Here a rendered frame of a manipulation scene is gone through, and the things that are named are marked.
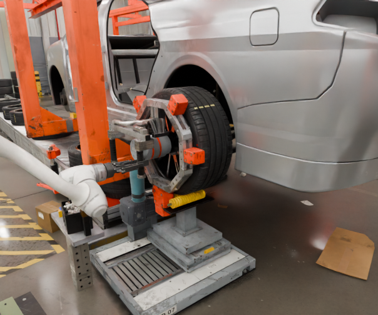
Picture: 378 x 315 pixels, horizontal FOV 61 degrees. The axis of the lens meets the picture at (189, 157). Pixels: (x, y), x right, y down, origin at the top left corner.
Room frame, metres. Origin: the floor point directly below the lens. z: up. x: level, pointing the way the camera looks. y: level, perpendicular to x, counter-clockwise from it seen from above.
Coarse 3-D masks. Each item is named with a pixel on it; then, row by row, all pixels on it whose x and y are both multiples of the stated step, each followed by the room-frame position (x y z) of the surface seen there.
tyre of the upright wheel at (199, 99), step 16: (160, 96) 1.96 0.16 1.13; (192, 96) 1.82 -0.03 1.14; (208, 96) 1.88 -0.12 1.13; (192, 112) 1.72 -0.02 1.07; (208, 112) 1.76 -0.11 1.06; (224, 112) 1.82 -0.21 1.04; (192, 128) 1.71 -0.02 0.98; (208, 128) 1.70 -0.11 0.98; (224, 128) 1.77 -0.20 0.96; (208, 144) 1.67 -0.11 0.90; (224, 144) 1.74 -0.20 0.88; (208, 160) 1.67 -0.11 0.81; (224, 160) 1.74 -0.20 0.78; (192, 176) 1.72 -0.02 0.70; (208, 176) 1.72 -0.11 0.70; (176, 192) 1.85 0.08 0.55
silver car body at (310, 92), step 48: (96, 0) 3.56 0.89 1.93; (144, 0) 2.49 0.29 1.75; (192, 0) 2.00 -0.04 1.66; (240, 0) 1.68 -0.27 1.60; (288, 0) 1.46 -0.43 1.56; (336, 0) 1.32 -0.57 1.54; (48, 48) 4.51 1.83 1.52; (144, 48) 5.66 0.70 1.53; (192, 48) 1.98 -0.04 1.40; (240, 48) 1.67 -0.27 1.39; (288, 48) 1.44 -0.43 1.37; (336, 48) 1.29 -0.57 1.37; (240, 96) 1.66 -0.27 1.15; (288, 96) 1.43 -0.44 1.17; (336, 96) 1.28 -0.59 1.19; (240, 144) 1.65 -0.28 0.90; (288, 144) 1.42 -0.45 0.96; (336, 144) 1.28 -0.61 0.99
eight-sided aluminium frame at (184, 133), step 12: (144, 108) 1.96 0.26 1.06; (180, 120) 1.73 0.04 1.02; (180, 132) 1.65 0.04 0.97; (180, 144) 1.66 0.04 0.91; (180, 156) 1.66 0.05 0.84; (180, 168) 1.66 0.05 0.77; (192, 168) 1.67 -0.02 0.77; (156, 180) 1.88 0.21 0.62; (180, 180) 1.68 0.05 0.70; (168, 192) 1.77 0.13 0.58
